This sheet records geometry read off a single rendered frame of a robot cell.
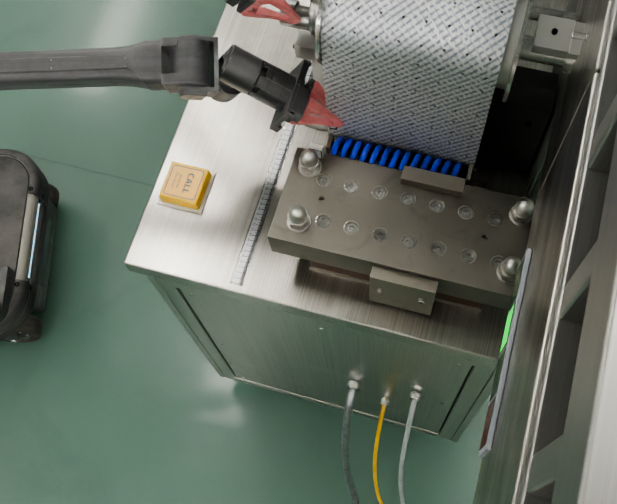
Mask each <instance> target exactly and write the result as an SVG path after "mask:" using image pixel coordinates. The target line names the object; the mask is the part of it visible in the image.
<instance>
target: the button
mask: <svg viewBox="0 0 617 504"><path fill-rule="evenodd" d="M210 178H211V174H210V171H209V170H208V169H203V168H199V167H195V166H191V165H186V164H182V163H178V162H174V161H173V162H172V163H171V166H170V168H169V171H168V173H167V176H166V178H165V181H164V184H163V186H162V189H161V191H160V194H159V197H160V198H161V200H162V201H164V202H168V203H172V204H176V205H180V206H184V207H188V208H193V209H197V210H198V209H199V208H200V205H201V202H202V200H203V197H204V194H205V192H206V189H207V186H208V184H209V181H210Z"/></svg>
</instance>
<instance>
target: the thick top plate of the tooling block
mask: <svg viewBox="0 0 617 504"><path fill-rule="evenodd" d="M304 150H306V149H305V148H301V147H297V149H296V152H295V155H294V158H293V161H292V164H291V167H290V170H289V173H288V176H287V179H286V182H285V185H284V188H283V191H282V194H281V197H280V200H279V203H278V206H277V209H276V212H275V215H274V218H273V221H272V224H271V227H270V230H269V233H268V240H269V243H270V247H271V250H272V251H274V252H278V253H282V254H286V255H290V256H294V257H298V258H302V259H306V260H310V261H314V262H318V263H322V264H326V265H330V266H334V267H338V268H342V269H346V270H350V271H354V272H358V273H362V274H366V275H370V274H371V270H372V266H373V265H374V266H378V267H382V268H387V269H391V270H395V271H399V272H403V273H407V274H411V275H415V276H419V277H423V278H427V279H431V280H435V281H438V282H439V283H438V287H437V291H436V292H438V293H442V294H446V295H450V296H454V297H458V298H462V299H466V300H470V301H474V302H478V303H482V304H486V305H490V306H494V307H498V308H503V309H507V310H509V306H510V301H511V297H512V292H513V287H514V284H512V285H508V284H505V283H503V282H501V281H500V280H499V279H498V277H497V274H496V271H497V267H498V265H499V264H500V263H502V262H503V261H504V260H505V259H506V258H508V257H510V256H516V257H518V258H519V259H520V260H521V261H522V259H523V257H524V255H525V252H526V248H527V243H528V238H529V233H530V228H531V224H532V223H530V224H529V225H527V226H517V225H515V224H514V223H513V222H512V221H511V220H510V218H509V212H510V209H511V208H512V207H513V206H514V205H515V204H516V203H517V202H518V201H519V200H520V199H521V198H523V197H518V196H514V195H510V194H505V193H501V192H496V191H492V190H487V189H483V188H479V187H474V186H470V185H465V184H464V188H463V193H462V197H457V196H452V195H448V194H444V193H439V192H435V191H430V190H426V189H422V188H417V187H413V186H409V185H404V184H400V180H401V175H402V172H403V170H399V169H394V168H390V167H385V166H381V165H376V164H372V163H367V162H363V161H359V160H354V159H350V158H345V157H341V156H336V155H332V154H327V153H324V156H323V158H319V157H318V158H319V160H320V161H321V164H322V169H321V171H320V173H319V174H318V175H316V176H314V177H305V176H303V175H302V174H301V173H300V171H299V168H298V165H299V158H300V156H301V153H302V152H303V151H304ZM294 205H301V206H302V207H304V209H306V210H307V214H308V215H309V216H310V219H311V225H310V227H309V228H308V230H306V231H305V232H302V233H295V232H292V231H291V230H290V229H289V228H288V226H287V218H288V217H287V213H289V210H290V208H291V207H292V206H294Z"/></svg>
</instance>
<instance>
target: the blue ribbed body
mask: <svg viewBox="0 0 617 504"><path fill-rule="evenodd" d="M337 151H340V152H339V156H341V157H346V155H347V153H349V158H350V159H354V160H355V158H356V156H357V155H358V156H359V158H358V160H359V161H363V162H365V160H366V157H367V158H368V163H372V164H375V162H376V160H378V165H381V166H385V163H386V162H388V167H390V168H395V165H396V164H397V169H399V170H403V168H404V165H406V166H411V167H415V168H419V169H424V170H428V171H433V172H437V173H442V174H446V175H451V176H455V177H460V178H464V179H466V176H467V172H468V171H465V170H464V167H463V164H462V163H461V162H458V163H456V165H455V166H454V165H453V162H452V161H451V160H447V161H446V162H445V164H444V163H443V160H442V158H437V159H436V160H435V161H434V160H433V157H432V156H430V155H429V156H427V157H426V158H425V159H424V158H423V155H422V154H420V153H419V154H416V155H415V157H414V155H413V153H412V152H411V151H408V152H406V153H405V155H404V152H403V150H401V149H397V150H396V151H395V153H394V150H393V148H392V147H387V148H386V149H385V150H384V147H383V146H382V145H377V146H376V147H375V146H374V144H373V143H371V142H370V143H367V144H366V145H365V144H364V142H363V141H361V140H359V141H357V142H356V143H355V141H354V139H352V138H349V139H347V140H345V138H344V137H343V136H339V137H337V139H336V140H335V142H334V141H333V142H332V146H331V151H330V154H332V155H336V153H337Z"/></svg>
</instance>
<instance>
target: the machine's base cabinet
mask: <svg viewBox="0 0 617 504"><path fill-rule="evenodd" d="M146 276H147V277H148V279H149V280H150V281H151V283H152V284H153V286H154V287H155V288H156V290H157V291H158V292H159V294H160V295H161V296H162V298H163V299H164V301H165V302H166V303H167V305H168V306H169V307H170V309H171V310H172V311H173V313H174V314H175V316H176V317H177V318H178V320H179V321H180V322H181V324H182V325H183V326H184V328H185V329H186V331H187V332H188V333H189V335H190V336H191V337H192V339H193V340H194V341H195V343H196V344H197V345H198V347H199V348H200V350H201V351H202V352H203V354H204V355H205V356H206V358H207V359H208V360H209V362H210V363H211V365H212V366H213V367H214V369H215V370H216V371H217V373H218V374H219V375H220V376H221V377H226V378H229V379H233V380H236V381H240V382H244V383H247V384H251V385H254V386H258V387H261V388H265V389H269V390H272V391H276V392H279V393H283V394H287V395H290V396H294V397H297V398H301V399H304V400H308V401H312V402H315V403H319V404H322V405H326V406H329V407H333V408H337V409H340V410H345V405H346V399H347V395H348V390H349V389H348V388H347V387H346V386H347V382H348V381H349V380H353V381H357V382H359V383H360V384H361V387H360V390H359V391H356V396H355V400H354V405H353V411H352V413H355V414H358V415H362V416H365V417H369V418H372V419H376V420H379V417H380V413H381V408H382V405H380V400H381V398H384V397H386V398H388V399H389V400H390V404H389V406H388V407H386V409H385V414H384V418H383V422H387V423H390V424H394V425H398V426H401V427H405V428H406V423H407V419H408V414H409V410H410V405H411V401H412V400H411V399H410V398H409V396H410V392H411V391H418V392H419V393H421V394H422V396H421V400H420V401H417V404H416V408H415V413H414V417H413V421H412V426H411V429H412V430H415V431H419V432H423V433H426V434H430V435H433V436H437V437H440V438H444V439H448V440H451V441H454V442H458V440H459V439H460V437H461V436H462V435H463V433H464V432H465V430H466V429H467V427H468V426H469V424H470V423H471V421H472V420H473V419H474V417H475V416H476V414H477V413H478V411H479V410H480V408H481V407H482V405H483V404H484V403H485V401H486V400H487V398H488V397H489V395H490V394H491V391H492V387H493V382H494V377H495V372H496V368H497V367H496V366H492V365H488V364H484V363H481V362H477V361H473V360H469V359H465V358H461V357H458V356H454V355H450V354H446V353H442V352H438V351H435V350H431V349H427V348H423V347H419V346H416V345H412V344H408V343H404V342H400V341H396V340H393V339H389V338H385V337H381V336H377V335H373V334H370V333H366V332H362V331H358V330H354V329H350V328H347V327H343V326H339V325H335V324H331V323H328V322H324V321H320V320H316V319H312V318H308V317H305V316H301V315H297V314H293V313H289V312H285V311H282V310H278V309H274V308H270V307H266V306H262V305H259V304H255V303H251V302H247V301H243V300H240V299H236V298H232V297H228V296H224V295H220V294H217V293H213V292H209V291H205V290H201V289H197V288H194V287H190V286H186V285H182V284H178V283H174V282H171V281H167V280H163V279H159V278H155V277H152V276H148V275H146Z"/></svg>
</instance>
